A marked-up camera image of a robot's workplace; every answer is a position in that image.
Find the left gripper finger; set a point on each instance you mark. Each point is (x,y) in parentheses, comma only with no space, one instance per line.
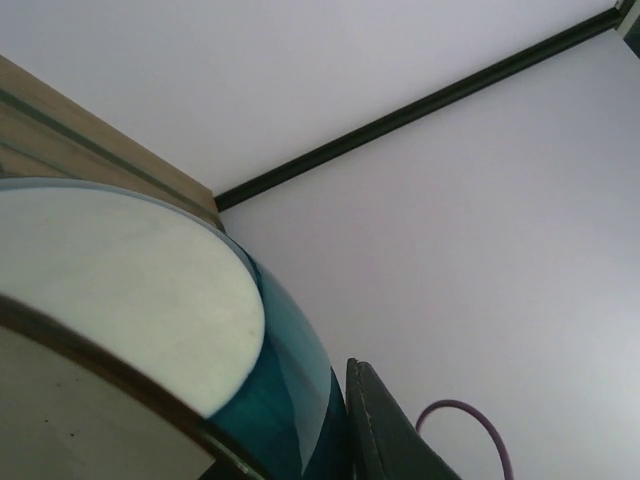
(384,442)

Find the left black frame post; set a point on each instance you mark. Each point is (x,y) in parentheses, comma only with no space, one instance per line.
(425,106)

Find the teal and white bowl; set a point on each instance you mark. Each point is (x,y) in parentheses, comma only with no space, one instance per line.
(137,342)

